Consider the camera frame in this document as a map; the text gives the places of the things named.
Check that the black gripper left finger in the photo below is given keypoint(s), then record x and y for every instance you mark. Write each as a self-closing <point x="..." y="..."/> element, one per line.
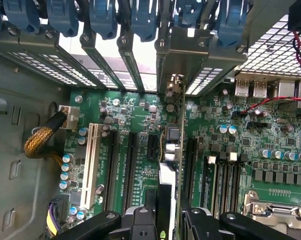
<point x="143" y="225"/>

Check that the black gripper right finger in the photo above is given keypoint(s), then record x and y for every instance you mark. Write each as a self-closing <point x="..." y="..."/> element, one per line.
<point x="200" y="225"/>

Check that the black RAM slot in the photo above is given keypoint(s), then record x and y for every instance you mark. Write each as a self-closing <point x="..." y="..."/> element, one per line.
<point x="219" y="187"/>
<point x="236" y="187"/>
<point x="228" y="187"/>

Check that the metal CPU socket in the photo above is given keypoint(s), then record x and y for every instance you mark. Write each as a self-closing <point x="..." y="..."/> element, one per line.
<point x="273" y="212"/>

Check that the short black expansion slot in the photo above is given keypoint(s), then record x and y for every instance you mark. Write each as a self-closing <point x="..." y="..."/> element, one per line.
<point x="152" y="147"/>

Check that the white expansion slot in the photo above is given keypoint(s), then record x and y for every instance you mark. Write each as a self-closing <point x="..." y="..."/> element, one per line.
<point x="90" y="167"/>

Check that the green motherboard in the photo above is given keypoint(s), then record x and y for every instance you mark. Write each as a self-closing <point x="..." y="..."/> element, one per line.
<point x="145" y="120"/>

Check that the white power connector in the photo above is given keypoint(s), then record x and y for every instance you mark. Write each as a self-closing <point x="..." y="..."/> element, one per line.
<point x="73" y="117"/>

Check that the metal expansion slot cover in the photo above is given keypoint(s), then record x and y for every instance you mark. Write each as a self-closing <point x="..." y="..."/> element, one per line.
<point x="228" y="56"/>
<point x="5" y="47"/>
<point x="40" y="47"/>

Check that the open grey PC case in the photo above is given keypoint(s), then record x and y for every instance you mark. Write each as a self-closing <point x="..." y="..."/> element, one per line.
<point x="260" y="25"/>

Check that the black intrusion switch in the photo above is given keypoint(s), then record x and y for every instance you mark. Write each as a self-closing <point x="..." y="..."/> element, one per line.
<point x="300" y="15"/>

